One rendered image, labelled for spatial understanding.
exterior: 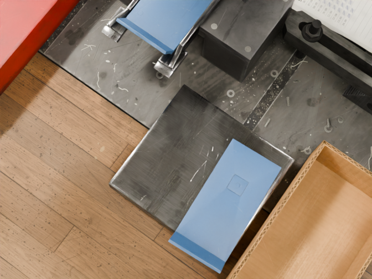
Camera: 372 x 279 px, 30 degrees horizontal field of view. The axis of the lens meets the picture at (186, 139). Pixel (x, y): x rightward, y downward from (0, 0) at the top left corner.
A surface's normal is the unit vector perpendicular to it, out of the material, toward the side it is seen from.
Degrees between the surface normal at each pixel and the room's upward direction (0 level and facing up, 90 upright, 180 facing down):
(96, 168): 0
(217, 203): 0
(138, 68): 0
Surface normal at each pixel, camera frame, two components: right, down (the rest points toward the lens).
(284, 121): 0.04, -0.25
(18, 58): 0.81, 0.57
